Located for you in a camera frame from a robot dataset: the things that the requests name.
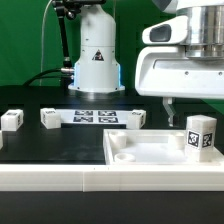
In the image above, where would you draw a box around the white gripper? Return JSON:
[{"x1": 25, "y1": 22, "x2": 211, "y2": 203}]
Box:
[{"x1": 135, "y1": 46, "x2": 224, "y2": 127}]

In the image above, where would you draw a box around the white square tabletop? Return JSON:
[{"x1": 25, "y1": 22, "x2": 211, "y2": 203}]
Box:
[{"x1": 103, "y1": 129, "x2": 224, "y2": 165}]

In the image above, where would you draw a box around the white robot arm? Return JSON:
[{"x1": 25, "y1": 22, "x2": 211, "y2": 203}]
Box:
[{"x1": 69, "y1": 0, "x2": 224, "y2": 125}]

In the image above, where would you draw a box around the printed marker sheet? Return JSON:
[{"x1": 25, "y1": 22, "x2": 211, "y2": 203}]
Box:
[{"x1": 57, "y1": 109, "x2": 131, "y2": 125}]

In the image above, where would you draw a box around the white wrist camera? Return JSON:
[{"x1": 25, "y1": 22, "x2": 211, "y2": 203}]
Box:
[{"x1": 142, "y1": 15, "x2": 188, "y2": 45}]

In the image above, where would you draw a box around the grey cable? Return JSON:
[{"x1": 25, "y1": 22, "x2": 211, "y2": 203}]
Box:
[{"x1": 39, "y1": 0, "x2": 54, "y2": 87}]

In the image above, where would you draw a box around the black cable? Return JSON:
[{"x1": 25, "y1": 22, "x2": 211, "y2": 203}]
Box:
[{"x1": 22, "y1": 68, "x2": 75, "y2": 88}]

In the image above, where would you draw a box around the white fence wall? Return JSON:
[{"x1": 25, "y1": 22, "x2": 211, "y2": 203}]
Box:
[{"x1": 0, "y1": 164, "x2": 224, "y2": 192}]

